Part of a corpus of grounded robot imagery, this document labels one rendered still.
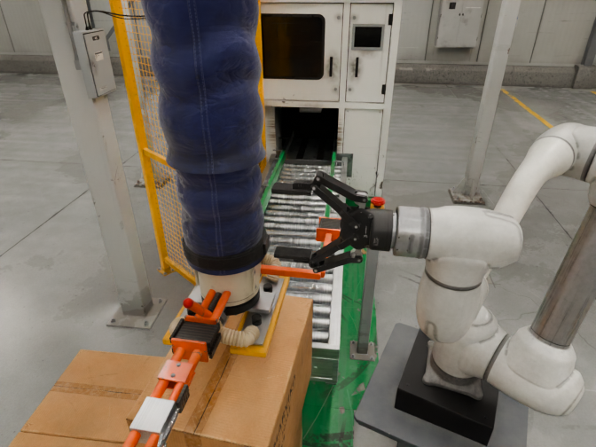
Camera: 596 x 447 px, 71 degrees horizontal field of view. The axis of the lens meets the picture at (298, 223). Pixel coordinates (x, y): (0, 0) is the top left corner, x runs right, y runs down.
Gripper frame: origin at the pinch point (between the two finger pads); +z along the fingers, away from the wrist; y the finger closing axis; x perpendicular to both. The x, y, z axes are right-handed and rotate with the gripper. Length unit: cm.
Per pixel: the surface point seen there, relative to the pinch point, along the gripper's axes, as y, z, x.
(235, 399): 64, 16, 8
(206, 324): 32.8, 19.8, 4.9
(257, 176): 2.7, 10.9, 26.0
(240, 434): 64, 12, -2
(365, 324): 133, -23, 120
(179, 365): 32.9, 21.0, -8.0
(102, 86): 6, 116, 130
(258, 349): 45.5, 9.0, 10.7
